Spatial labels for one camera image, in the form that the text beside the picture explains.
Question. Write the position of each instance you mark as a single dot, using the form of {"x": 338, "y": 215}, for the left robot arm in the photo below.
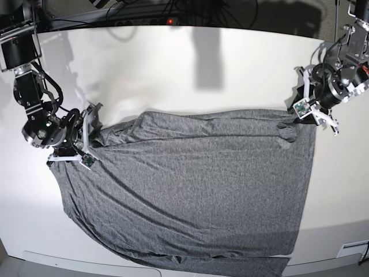
{"x": 341, "y": 76}

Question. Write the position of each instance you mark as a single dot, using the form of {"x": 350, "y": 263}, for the white power strip red switch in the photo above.
{"x": 148, "y": 21}

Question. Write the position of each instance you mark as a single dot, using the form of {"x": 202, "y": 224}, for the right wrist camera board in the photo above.
{"x": 87, "y": 160}

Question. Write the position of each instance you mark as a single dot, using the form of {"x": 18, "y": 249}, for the white label plate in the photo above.
{"x": 348, "y": 249}

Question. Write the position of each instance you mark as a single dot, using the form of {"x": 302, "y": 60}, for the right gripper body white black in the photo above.
{"x": 74, "y": 134}

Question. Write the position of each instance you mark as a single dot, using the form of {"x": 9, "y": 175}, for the grey long-sleeve T-shirt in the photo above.
{"x": 219, "y": 194}

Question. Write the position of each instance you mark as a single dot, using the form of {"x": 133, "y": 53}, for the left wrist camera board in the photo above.
{"x": 302, "y": 108}

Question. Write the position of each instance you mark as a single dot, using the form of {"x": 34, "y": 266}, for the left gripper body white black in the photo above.
{"x": 322, "y": 115}

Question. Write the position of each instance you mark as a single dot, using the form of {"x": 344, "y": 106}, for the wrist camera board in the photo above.
{"x": 87, "y": 160}
{"x": 302, "y": 108}

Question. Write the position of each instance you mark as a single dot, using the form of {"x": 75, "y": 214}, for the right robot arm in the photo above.
{"x": 40, "y": 96}

